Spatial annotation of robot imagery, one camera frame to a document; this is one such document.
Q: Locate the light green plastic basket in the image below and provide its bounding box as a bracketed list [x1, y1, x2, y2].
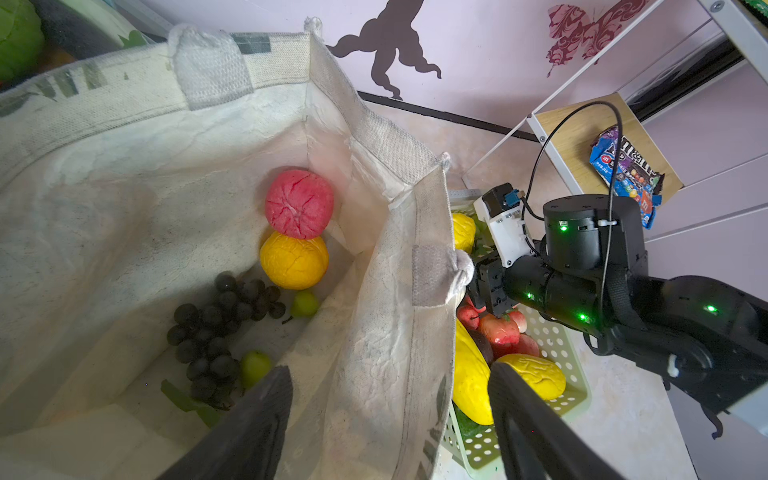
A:
[443, 183, 607, 479]

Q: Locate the small green grape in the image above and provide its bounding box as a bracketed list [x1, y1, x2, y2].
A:
[240, 351, 273, 390]
[291, 290, 320, 318]

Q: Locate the green cabbage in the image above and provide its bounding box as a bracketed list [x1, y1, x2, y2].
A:
[0, 0, 45, 85]

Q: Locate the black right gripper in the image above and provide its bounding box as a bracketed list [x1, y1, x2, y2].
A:
[468, 194, 648, 354]

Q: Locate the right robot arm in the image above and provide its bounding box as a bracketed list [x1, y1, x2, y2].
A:
[469, 184, 767, 432]

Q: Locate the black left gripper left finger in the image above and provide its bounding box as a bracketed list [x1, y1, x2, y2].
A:
[160, 366, 293, 480]

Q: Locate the yellow mango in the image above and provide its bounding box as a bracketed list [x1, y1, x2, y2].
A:
[452, 320, 493, 426]

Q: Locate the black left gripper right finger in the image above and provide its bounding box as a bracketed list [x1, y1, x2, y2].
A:
[488, 363, 622, 479]

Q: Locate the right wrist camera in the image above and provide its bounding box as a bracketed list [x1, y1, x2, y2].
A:
[473, 183, 531, 268]

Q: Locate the beige canvas grocery bag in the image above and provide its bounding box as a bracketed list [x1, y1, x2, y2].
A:
[1, 21, 472, 479]

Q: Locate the yellow crumpled lemon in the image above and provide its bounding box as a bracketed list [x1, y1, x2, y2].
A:
[452, 212, 476, 254]

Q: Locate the orange yellow orange fruit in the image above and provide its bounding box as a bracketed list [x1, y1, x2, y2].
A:
[259, 231, 329, 290]

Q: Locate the blue dark candy bag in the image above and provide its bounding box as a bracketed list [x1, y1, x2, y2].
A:
[589, 125, 665, 230]

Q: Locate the pink red pomegranate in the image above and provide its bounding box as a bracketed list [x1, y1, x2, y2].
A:
[265, 169, 334, 240]

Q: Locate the black grape bunch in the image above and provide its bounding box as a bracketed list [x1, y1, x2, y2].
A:
[166, 272, 287, 411]

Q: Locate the white wooden two-tier shelf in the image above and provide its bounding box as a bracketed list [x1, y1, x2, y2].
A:
[461, 0, 768, 253]

